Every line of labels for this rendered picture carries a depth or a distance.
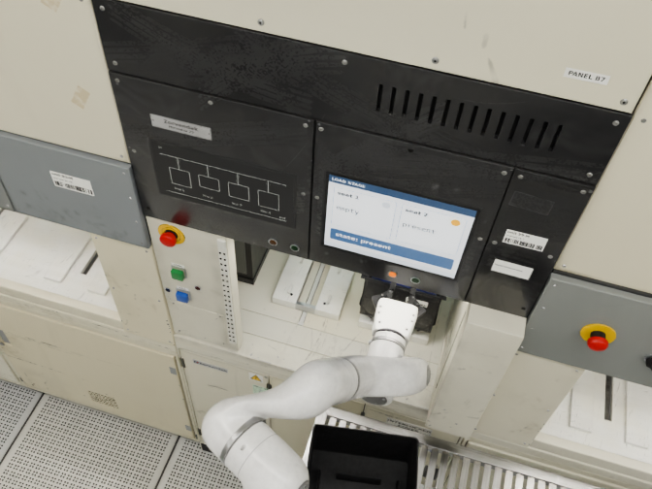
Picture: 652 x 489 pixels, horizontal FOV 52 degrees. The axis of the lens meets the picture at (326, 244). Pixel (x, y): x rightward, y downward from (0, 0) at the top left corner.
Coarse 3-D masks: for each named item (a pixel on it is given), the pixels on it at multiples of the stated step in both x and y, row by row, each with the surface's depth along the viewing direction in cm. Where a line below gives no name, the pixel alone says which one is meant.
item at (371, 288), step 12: (372, 288) 183; (384, 288) 182; (396, 288) 180; (408, 288) 179; (360, 300) 192; (396, 300) 184; (420, 300) 181; (432, 300) 180; (444, 300) 178; (360, 312) 194; (372, 312) 192; (432, 312) 184; (420, 324) 190; (432, 324) 188
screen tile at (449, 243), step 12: (408, 216) 128; (420, 216) 127; (432, 216) 126; (444, 216) 125; (444, 228) 128; (456, 228) 127; (396, 240) 134; (408, 240) 133; (420, 240) 132; (432, 240) 131; (444, 240) 130; (456, 240) 129; (444, 252) 133; (456, 252) 132
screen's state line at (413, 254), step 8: (336, 232) 138; (344, 232) 137; (344, 240) 139; (352, 240) 138; (360, 240) 138; (368, 240) 137; (376, 240) 136; (376, 248) 138; (384, 248) 137; (392, 248) 137; (400, 248) 136; (408, 248) 135; (408, 256) 137; (416, 256) 136; (424, 256) 136; (432, 256) 135; (440, 256) 134; (432, 264) 137; (440, 264) 136; (448, 264) 135
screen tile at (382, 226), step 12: (336, 192) 129; (348, 192) 128; (348, 204) 130; (360, 204) 129; (372, 204) 128; (396, 204) 127; (336, 216) 134; (348, 216) 133; (384, 216) 130; (360, 228) 135; (372, 228) 134; (384, 228) 133
